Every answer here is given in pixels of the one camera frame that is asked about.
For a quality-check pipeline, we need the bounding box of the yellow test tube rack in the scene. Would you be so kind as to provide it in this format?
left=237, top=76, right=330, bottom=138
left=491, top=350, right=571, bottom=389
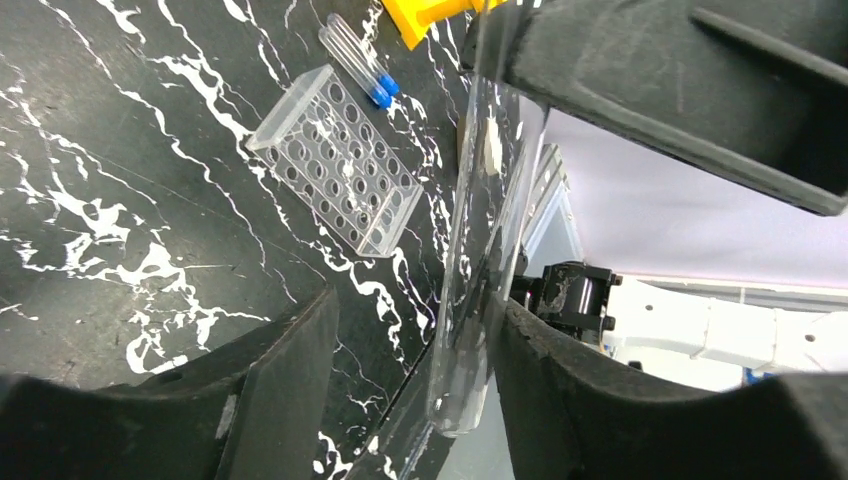
left=381, top=0, right=504, bottom=51

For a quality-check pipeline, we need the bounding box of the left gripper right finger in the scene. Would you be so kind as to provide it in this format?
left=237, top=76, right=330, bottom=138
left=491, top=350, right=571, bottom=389
left=493, top=301, right=847, bottom=479

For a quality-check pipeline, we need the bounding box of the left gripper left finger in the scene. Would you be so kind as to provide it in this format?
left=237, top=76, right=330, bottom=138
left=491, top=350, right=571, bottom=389
left=1, top=288, right=339, bottom=479

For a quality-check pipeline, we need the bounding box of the metal perforated tube rack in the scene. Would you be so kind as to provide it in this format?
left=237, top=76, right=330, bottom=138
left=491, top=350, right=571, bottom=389
left=246, top=64, right=423, bottom=258

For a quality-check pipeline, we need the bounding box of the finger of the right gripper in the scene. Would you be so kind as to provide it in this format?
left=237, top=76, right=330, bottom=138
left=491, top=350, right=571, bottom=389
left=460, top=0, right=847, bottom=216

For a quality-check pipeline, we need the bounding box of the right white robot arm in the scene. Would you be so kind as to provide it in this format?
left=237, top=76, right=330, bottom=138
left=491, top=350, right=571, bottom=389
left=462, top=1, right=847, bottom=373

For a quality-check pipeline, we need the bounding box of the blue capped vial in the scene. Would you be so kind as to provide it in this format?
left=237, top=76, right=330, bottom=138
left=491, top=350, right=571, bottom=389
left=319, top=13, right=400, bottom=110

